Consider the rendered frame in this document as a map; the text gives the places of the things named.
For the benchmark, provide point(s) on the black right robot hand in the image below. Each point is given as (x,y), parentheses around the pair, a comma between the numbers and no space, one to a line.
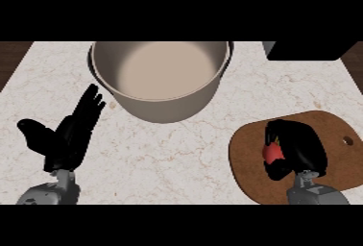
(302,144)

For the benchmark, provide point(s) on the red bell pepper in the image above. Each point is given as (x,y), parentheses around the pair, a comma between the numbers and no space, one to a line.
(272,153)

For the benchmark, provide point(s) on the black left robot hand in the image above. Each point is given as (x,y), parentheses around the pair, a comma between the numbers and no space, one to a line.
(71,137)

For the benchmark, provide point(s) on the black appliance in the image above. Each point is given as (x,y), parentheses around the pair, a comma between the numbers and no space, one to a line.
(307,50)

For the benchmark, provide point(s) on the brown wooden cutting board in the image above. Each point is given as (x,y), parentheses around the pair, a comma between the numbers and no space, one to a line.
(249,157)

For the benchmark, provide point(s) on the large beige pot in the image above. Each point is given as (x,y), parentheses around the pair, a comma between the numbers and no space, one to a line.
(161,77)

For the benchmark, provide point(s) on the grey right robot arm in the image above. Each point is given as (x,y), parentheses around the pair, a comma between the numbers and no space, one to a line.
(314,190)

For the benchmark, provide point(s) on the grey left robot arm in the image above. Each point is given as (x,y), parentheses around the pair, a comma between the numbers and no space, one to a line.
(49,190)

